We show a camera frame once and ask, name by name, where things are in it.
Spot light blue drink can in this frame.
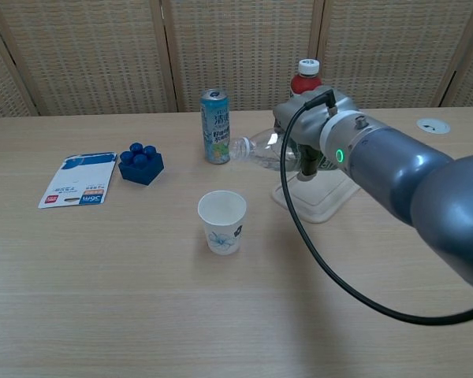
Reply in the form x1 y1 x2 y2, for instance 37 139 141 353
199 88 233 165

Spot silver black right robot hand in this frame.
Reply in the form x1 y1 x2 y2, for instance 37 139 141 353
272 88 359 181

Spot transparent plastic water bottle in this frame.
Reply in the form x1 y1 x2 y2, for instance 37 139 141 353
229 127 342 173

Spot white blue cardboard package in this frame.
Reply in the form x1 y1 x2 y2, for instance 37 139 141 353
37 152 118 210

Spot white paper cup blue flower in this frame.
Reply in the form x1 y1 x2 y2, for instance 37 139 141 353
196 190 248 257

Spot beige container lid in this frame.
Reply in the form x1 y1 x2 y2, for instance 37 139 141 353
270 172 364 225

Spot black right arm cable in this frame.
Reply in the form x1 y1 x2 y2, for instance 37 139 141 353
279 87 473 326

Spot blue toy building block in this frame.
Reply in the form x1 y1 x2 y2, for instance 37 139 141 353
117 142 166 187

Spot red juice bottle white cap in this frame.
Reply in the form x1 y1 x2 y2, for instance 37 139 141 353
290 58 323 100

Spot white round cable grommet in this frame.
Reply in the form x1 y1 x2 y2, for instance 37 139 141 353
415 118 452 135

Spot woven wooden folding screen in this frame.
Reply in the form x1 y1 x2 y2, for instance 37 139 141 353
0 0 473 122

